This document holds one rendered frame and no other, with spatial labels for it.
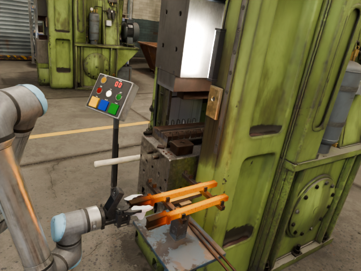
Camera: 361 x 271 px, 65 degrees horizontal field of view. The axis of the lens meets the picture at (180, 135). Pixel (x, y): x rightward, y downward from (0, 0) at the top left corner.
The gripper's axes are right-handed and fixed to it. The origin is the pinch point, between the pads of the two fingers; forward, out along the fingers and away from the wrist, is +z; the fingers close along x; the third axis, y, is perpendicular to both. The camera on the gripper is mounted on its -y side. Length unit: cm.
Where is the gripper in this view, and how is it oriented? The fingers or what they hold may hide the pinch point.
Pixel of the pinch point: (146, 200)
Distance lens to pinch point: 124.0
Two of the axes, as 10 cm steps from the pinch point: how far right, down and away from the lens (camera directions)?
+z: 8.3, -1.1, 5.4
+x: 5.4, 3.8, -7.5
